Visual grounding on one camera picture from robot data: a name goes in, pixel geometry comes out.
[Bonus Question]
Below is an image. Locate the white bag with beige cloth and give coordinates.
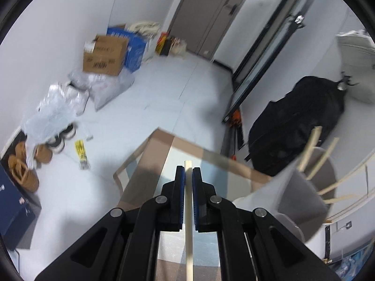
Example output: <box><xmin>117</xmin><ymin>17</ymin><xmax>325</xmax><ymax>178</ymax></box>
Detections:
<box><xmin>129</xmin><ymin>20</ymin><xmax>161</xmax><ymax>62</ymax></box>

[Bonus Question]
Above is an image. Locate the grey entrance door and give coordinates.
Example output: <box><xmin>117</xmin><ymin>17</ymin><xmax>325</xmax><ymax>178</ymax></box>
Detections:
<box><xmin>168</xmin><ymin>0</ymin><xmax>261</xmax><ymax>56</ymax></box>

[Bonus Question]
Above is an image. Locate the grey sling bag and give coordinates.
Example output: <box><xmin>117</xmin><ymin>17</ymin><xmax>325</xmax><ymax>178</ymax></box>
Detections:
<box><xmin>336</xmin><ymin>30</ymin><xmax>375</xmax><ymax>104</ymax></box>

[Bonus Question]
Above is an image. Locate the yellow packet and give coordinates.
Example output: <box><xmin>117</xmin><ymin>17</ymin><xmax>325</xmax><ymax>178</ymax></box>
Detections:
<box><xmin>74</xmin><ymin>140</ymin><xmax>90</xmax><ymax>171</ymax></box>

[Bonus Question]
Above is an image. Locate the orange black tool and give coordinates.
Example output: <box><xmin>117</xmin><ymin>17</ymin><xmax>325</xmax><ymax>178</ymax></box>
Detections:
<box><xmin>229</xmin><ymin>109</ymin><xmax>244</xmax><ymax>129</ymax></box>

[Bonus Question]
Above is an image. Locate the navy shoe box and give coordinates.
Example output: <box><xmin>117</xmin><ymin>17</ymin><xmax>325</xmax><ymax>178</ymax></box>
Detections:
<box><xmin>0</xmin><ymin>164</ymin><xmax>37</xmax><ymax>251</ymax></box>

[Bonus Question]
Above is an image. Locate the checkered tablecloth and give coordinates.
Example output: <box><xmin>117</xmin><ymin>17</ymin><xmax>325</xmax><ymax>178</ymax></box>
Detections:
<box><xmin>113</xmin><ymin>127</ymin><xmax>273</xmax><ymax>267</ymax></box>

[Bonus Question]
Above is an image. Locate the red yellow black bag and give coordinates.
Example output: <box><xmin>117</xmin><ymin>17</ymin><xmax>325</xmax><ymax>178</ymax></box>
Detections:
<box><xmin>155</xmin><ymin>32</ymin><xmax>173</xmax><ymax>56</ymax></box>

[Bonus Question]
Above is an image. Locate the beige plastic bag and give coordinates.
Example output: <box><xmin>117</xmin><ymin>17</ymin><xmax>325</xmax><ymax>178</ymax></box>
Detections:
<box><xmin>170</xmin><ymin>37</ymin><xmax>188</xmax><ymax>56</ymax></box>

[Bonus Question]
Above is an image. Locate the clear plastic bag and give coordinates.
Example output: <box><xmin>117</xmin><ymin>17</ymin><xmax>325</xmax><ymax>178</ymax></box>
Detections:
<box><xmin>20</xmin><ymin>83</ymin><xmax>90</xmax><ymax>169</ymax></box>

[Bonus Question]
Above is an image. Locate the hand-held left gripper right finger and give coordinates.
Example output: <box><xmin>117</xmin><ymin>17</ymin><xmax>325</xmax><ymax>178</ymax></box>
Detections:
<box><xmin>191</xmin><ymin>167</ymin><xmax>342</xmax><ymax>281</ymax></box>

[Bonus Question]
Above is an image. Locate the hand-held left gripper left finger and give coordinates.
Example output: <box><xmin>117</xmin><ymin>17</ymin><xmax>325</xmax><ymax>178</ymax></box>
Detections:
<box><xmin>35</xmin><ymin>165</ymin><xmax>186</xmax><ymax>281</ymax></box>

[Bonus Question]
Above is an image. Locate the white grey utensil holder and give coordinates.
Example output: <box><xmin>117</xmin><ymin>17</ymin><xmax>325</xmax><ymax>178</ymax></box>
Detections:
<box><xmin>233</xmin><ymin>146</ymin><xmax>337</xmax><ymax>245</ymax></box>

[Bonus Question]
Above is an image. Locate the brown cardboard box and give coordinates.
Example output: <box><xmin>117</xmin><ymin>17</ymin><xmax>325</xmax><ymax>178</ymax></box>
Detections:
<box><xmin>83</xmin><ymin>35</ymin><xmax>129</xmax><ymax>77</ymax></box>

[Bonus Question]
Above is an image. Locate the blue cardboard box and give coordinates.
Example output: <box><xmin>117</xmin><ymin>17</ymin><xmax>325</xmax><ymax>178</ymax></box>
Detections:
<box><xmin>107</xmin><ymin>25</ymin><xmax>147</xmax><ymax>73</ymax></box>

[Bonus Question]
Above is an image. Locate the black framed glass door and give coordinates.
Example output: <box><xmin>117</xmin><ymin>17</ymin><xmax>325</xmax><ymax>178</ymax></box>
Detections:
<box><xmin>221</xmin><ymin>0</ymin><xmax>305</xmax><ymax>123</ymax></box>

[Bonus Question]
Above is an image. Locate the black backpack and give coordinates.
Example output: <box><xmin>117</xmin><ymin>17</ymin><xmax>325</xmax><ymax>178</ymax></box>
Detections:
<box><xmin>248</xmin><ymin>76</ymin><xmax>345</xmax><ymax>176</ymax></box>

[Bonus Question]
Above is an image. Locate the grey plastic mailer bag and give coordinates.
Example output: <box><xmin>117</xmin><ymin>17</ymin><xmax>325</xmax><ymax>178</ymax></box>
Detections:
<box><xmin>69</xmin><ymin>69</ymin><xmax>136</xmax><ymax>112</ymax></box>

